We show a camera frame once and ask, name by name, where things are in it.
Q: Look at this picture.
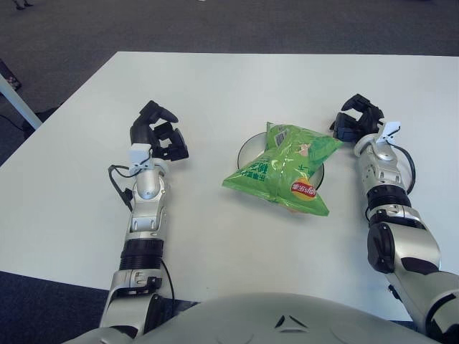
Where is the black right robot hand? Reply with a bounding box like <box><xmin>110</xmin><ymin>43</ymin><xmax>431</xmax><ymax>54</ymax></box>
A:
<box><xmin>328</xmin><ymin>93</ymin><xmax>384</xmax><ymax>141</ymax></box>

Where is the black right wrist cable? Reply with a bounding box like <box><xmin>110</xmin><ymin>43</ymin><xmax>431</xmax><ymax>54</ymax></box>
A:
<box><xmin>396</xmin><ymin>146</ymin><xmax>417</xmax><ymax>194</ymax></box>

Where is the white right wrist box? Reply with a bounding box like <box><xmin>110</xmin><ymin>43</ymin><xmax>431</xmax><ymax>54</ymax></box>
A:
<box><xmin>376</xmin><ymin>120</ymin><xmax>401</xmax><ymax>146</ymax></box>

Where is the white table leg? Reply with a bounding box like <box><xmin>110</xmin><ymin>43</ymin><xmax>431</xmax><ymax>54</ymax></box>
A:
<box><xmin>0</xmin><ymin>71</ymin><xmax>43</xmax><ymax>130</ymax></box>

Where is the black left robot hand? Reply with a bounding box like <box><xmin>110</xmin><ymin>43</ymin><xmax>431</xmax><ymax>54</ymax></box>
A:
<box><xmin>128</xmin><ymin>100</ymin><xmax>190</xmax><ymax>162</ymax></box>

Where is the green snack chip bag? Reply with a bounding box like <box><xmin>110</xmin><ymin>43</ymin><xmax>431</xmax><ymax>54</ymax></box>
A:
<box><xmin>221</xmin><ymin>120</ymin><xmax>345</xmax><ymax>217</ymax></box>

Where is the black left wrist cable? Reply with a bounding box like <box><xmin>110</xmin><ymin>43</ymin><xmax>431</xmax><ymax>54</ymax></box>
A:
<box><xmin>108</xmin><ymin>163</ymin><xmax>136</xmax><ymax>212</ymax></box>

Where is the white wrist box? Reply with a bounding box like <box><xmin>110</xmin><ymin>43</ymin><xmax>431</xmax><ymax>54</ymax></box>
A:
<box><xmin>128</xmin><ymin>143</ymin><xmax>155</xmax><ymax>176</ymax></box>
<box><xmin>376</xmin><ymin>120</ymin><xmax>401</xmax><ymax>146</ymax></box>

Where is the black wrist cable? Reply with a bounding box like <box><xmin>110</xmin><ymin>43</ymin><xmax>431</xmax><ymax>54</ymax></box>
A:
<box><xmin>396</xmin><ymin>146</ymin><xmax>417</xmax><ymax>194</ymax></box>
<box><xmin>108</xmin><ymin>163</ymin><xmax>136</xmax><ymax>212</ymax></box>

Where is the white plate black rim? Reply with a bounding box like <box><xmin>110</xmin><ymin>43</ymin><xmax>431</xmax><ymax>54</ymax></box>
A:
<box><xmin>237</xmin><ymin>131</ymin><xmax>326</xmax><ymax>191</ymax></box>

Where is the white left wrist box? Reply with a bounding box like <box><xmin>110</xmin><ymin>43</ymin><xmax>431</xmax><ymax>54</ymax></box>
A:
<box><xmin>128</xmin><ymin>143</ymin><xmax>155</xmax><ymax>176</ymax></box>

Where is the black left elbow cable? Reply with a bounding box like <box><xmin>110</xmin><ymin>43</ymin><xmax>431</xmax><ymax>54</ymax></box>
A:
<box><xmin>159</xmin><ymin>258</ymin><xmax>176</xmax><ymax>302</ymax></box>

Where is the grey robot torso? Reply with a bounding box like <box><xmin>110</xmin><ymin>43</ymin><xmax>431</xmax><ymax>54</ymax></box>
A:
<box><xmin>67</xmin><ymin>292</ymin><xmax>431</xmax><ymax>344</ymax></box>

